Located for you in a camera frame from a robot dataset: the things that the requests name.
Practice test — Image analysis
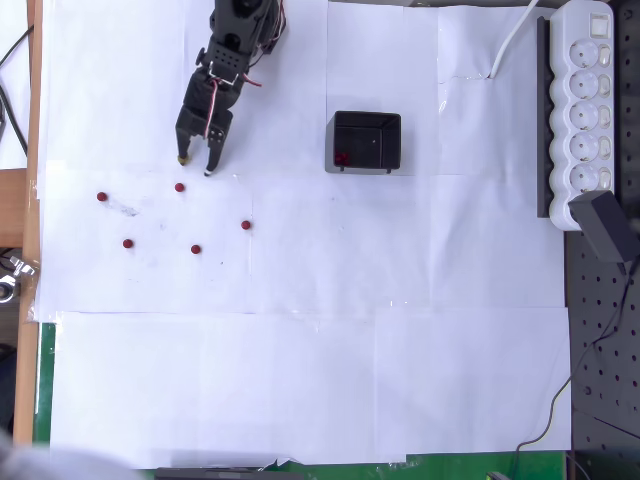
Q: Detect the green cutting mat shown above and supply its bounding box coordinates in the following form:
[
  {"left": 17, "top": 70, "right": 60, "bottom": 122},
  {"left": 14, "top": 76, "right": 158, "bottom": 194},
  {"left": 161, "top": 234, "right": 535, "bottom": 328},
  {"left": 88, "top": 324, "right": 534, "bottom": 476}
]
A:
[{"left": 33, "top": 322, "right": 574, "bottom": 480}]

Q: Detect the black power adapter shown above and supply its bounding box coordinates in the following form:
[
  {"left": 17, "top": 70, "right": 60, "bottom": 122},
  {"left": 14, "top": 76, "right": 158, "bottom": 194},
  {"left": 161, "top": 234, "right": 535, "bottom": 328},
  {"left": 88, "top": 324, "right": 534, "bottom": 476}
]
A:
[{"left": 568, "top": 189, "right": 635, "bottom": 265}]

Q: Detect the black flat device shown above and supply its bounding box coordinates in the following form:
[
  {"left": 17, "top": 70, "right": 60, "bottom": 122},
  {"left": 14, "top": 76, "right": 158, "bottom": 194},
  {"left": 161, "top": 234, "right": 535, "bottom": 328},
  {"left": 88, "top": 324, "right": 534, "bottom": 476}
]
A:
[{"left": 153, "top": 465, "right": 305, "bottom": 480}]

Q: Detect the white power cable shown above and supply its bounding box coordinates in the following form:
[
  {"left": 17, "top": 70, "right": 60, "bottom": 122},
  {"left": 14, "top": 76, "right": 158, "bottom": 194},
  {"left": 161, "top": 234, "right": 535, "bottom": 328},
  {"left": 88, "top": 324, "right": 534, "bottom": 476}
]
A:
[{"left": 488, "top": 0, "right": 541, "bottom": 80}]

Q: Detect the thin black adapter cable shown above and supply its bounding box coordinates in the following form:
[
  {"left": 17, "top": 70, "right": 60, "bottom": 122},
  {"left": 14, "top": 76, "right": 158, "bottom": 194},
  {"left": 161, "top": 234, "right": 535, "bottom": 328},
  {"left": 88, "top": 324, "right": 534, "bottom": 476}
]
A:
[{"left": 513, "top": 259, "right": 637, "bottom": 471}]

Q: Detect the black pegboard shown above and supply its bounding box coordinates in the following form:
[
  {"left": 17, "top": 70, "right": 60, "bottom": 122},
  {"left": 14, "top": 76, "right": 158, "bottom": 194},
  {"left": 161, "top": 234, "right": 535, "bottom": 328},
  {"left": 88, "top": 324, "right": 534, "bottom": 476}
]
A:
[{"left": 563, "top": 0, "right": 640, "bottom": 480}]

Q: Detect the blurry grey object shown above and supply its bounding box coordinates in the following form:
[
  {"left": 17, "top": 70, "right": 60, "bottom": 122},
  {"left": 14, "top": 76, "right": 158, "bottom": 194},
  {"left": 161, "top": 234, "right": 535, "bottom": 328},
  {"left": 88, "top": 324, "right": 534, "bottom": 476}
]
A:
[{"left": 0, "top": 424, "right": 139, "bottom": 480}]

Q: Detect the dark object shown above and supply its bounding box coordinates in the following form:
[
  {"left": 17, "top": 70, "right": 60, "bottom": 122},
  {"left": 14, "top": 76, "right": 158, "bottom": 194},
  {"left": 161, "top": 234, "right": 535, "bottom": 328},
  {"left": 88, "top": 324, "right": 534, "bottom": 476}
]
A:
[{"left": 0, "top": 342, "right": 17, "bottom": 431}]

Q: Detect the white paper table cover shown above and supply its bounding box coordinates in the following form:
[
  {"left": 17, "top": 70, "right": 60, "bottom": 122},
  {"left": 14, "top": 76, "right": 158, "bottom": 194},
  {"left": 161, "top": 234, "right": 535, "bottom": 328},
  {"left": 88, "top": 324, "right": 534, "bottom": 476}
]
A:
[{"left": 33, "top": 0, "right": 574, "bottom": 470}]

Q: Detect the black open box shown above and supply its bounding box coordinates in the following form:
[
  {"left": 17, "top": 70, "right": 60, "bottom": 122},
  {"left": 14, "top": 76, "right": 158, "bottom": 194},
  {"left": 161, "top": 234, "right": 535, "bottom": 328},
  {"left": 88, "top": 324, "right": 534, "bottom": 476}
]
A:
[{"left": 324, "top": 110, "right": 403, "bottom": 175}]

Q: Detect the metal clamp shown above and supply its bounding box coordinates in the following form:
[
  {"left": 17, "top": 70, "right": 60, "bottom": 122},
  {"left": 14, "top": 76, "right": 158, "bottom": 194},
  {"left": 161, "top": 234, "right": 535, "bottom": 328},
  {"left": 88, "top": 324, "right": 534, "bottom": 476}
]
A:
[{"left": 0, "top": 254, "right": 40, "bottom": 304}]

